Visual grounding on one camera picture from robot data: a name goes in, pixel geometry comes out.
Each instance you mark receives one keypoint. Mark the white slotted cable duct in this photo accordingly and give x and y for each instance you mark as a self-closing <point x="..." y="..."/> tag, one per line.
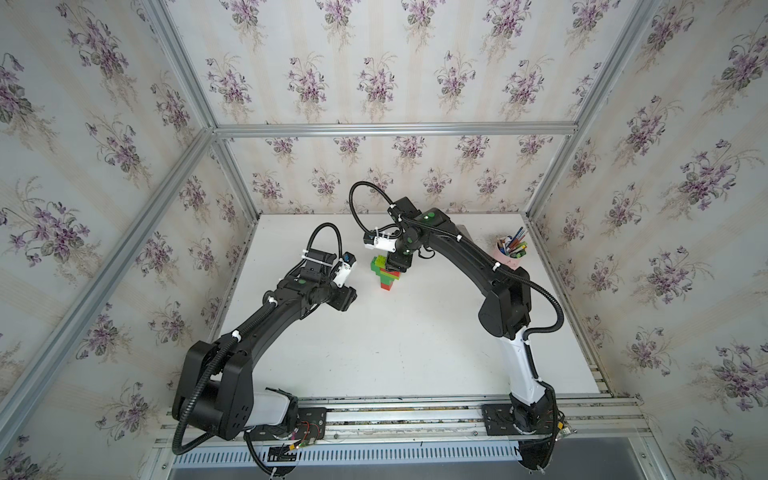
<point x="354" y="454"/>

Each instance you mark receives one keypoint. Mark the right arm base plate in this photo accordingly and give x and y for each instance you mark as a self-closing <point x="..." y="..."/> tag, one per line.
<point x="520" y="419"/>

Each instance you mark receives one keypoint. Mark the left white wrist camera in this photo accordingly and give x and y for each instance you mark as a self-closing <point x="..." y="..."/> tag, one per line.
<point x="343" y="269"/>

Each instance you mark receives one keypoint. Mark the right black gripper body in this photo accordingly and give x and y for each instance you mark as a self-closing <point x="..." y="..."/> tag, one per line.
<point x="402" y="254"/>

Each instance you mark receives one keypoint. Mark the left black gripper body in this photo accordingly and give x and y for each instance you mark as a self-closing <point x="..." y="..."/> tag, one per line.
<point x="338" y="298"/>

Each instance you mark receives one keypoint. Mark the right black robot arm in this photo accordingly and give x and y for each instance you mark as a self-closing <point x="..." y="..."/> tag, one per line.
<point x="514" y="307"/>

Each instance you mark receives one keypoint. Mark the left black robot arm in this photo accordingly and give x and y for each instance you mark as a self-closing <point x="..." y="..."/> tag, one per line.
<point x="215" y="396"/>

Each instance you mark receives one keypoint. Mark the pink pen cup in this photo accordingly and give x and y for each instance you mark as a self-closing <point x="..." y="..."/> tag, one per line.
<point x="504" y="259"/>

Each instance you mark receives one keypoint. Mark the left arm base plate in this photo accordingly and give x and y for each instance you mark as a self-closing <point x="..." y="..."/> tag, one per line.
<point x="304" y="425"/>

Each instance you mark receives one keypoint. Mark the red long lego brick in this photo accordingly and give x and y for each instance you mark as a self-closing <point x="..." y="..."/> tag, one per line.
<point x="391" y="275"/>

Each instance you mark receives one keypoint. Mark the aluminium mounting rail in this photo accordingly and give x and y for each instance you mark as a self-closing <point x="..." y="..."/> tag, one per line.
<point x="457" y="418"/>

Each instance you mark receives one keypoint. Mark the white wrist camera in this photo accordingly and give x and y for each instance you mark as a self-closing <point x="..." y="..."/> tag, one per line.
<point x="343" y="269"/>
<point x="377" y="241"/>

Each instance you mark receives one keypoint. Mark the small green lego brick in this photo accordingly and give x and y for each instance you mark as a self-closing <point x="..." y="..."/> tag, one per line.
<point x="378" y="273"/>

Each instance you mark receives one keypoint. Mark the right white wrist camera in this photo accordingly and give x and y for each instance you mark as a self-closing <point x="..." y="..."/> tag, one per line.
<point x="377" y="241"/>

